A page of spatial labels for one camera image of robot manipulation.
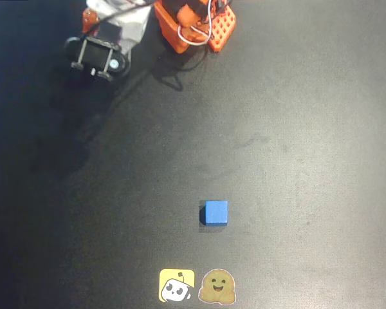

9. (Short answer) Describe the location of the black desk mat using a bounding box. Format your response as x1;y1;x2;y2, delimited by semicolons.
0;0;386;309

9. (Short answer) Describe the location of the blue cube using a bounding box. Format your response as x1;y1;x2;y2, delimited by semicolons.
199;200;229;227

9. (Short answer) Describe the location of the black gripper webcam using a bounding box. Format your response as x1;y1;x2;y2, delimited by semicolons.
63;35;132;82

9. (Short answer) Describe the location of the hugging face emoji sticker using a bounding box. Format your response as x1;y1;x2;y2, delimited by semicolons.
198;268;237;305

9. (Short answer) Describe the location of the white cable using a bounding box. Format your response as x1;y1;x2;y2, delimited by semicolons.
176;0;215;46

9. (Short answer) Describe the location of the yellow robot sticker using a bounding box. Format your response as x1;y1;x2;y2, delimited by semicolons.
158;268;196;303

